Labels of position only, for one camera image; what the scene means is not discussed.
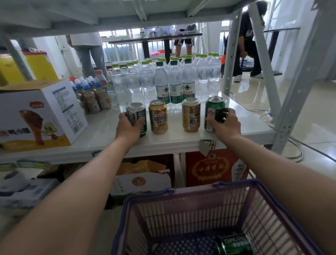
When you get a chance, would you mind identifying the person's right hand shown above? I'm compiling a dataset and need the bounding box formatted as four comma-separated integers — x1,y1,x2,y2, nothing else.
206,108,242,144

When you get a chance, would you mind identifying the person's left hand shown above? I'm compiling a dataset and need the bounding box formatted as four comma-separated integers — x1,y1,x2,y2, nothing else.
115,112,146,147

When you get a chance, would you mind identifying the white glossy metal shelf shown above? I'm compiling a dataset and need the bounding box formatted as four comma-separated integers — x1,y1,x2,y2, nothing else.
0,0,336,165

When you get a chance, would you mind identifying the pink and purple plastic basket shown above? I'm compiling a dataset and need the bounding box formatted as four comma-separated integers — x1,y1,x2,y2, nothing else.
111,179,323,255

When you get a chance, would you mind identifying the person's left forearm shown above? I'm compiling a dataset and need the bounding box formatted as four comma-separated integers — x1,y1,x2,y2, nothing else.
0,136,132,255

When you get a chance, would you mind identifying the person's right forearm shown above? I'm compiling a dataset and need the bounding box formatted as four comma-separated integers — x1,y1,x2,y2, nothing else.
224,135,336,255

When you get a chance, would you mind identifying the price tag with red arrow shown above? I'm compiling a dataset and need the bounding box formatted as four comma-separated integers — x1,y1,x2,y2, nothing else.
199,139,216,157

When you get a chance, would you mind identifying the red liquor box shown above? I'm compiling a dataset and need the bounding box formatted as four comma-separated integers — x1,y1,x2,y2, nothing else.
185,150,250,187

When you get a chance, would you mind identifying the group of brown drink bottles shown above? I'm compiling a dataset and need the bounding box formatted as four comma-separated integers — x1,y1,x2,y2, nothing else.
69,76,112,115

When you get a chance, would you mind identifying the group of clear water bottles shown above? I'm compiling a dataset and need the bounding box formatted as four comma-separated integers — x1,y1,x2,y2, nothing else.
110,52,222,112

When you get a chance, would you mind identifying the green label water bottle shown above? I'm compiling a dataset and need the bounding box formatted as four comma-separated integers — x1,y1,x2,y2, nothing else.
182,58,197,102
169,60,183,104
154,61,170,105

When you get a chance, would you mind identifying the pink cap drink bottle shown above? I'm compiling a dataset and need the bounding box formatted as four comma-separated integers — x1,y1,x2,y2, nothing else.
94,69,108,87

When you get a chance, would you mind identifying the white carton with duck print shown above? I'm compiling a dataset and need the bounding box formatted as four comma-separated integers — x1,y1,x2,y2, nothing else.
0,78,89,153

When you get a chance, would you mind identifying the long black table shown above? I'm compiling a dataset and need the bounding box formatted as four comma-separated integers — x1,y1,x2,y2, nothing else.
107,33,203,62

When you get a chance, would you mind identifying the green price tag holder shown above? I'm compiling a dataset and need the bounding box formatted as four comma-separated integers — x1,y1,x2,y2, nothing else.
15,160,52,171

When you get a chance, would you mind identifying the yellow box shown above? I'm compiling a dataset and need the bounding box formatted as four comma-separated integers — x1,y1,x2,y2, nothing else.
0,50,59,86

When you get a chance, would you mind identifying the white and blue carton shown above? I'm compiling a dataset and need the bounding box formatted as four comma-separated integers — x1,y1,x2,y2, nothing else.
0,178,60,219

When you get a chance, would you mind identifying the white toilet paper roll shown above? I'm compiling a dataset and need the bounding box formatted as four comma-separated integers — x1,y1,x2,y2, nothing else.
0,171,29,194

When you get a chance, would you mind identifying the white cable bundle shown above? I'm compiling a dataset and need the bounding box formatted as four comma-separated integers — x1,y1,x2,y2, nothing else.
246,108,305,161

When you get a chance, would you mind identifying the black floor cable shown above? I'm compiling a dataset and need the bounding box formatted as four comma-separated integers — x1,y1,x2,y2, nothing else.
286,136,336,163

